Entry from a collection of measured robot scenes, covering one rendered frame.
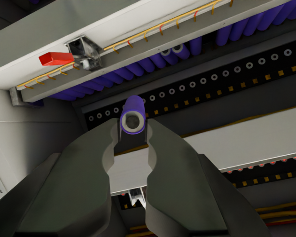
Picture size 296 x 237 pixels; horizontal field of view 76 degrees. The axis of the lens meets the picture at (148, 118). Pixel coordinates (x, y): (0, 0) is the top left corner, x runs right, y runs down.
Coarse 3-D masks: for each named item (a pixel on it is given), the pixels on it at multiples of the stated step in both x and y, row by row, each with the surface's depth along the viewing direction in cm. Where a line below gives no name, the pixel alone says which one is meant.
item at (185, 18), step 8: (224, 0) 21; (208, 8) 22; (176, 16) 23; (184, 16) 22; (192, 16) 22; (168, 24) 23; (152, 32) 23; (136, 40) 24; (112, 48) 25; (56, 72) 27; (40, 80) 28
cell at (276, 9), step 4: (284, 4) 23; (272, 8) 24; (276, 8) 23; (280, 8) 24; (268, 12) 25; (272, 12) 24; (276, 12) 24; (264, 16) 26; (268, 16) 25; (272, 16) 25; (264, 20) 26; (268, 20) 26; (272, 20) 26; (260, 24) 28; (264, 24) 27; (268, 24) 27; (260, 28) 29; (264, 28) 28
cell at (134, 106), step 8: (136, 96) 18; (128, 104) 14; (136, 104) 14; (128, 112) 13; (136, 112) 13; (144, 112) 14; (120, 120) 13; (128, 120) 13; (136, 120) 13; (144, 120) 13; (128, 128) 13; (136, 128) 13
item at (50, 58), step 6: (48, 54) 16; (54, 54) 16; (60, 54) 17; (66, 54) 18; (42, 60) 16; (48, 60) 16; (54, 60) 16; (60, 60) 17; (66, 60) 18; (72, 60) 19; (78, 60) 21; (84, 60) 22; (84, 66) 22; (90, 66) 22
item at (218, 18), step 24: (216, 0) 20; (240, 0) 21; (264, 0) 21; (288, 0) 21; (192, 24) 23; (216, 24) 22; (120, 48) 25; (144, 48) 24; (168, 48) 25; (48, 72) 26; (72, 72) 27; (96, 72) 26; (24, 96) 29
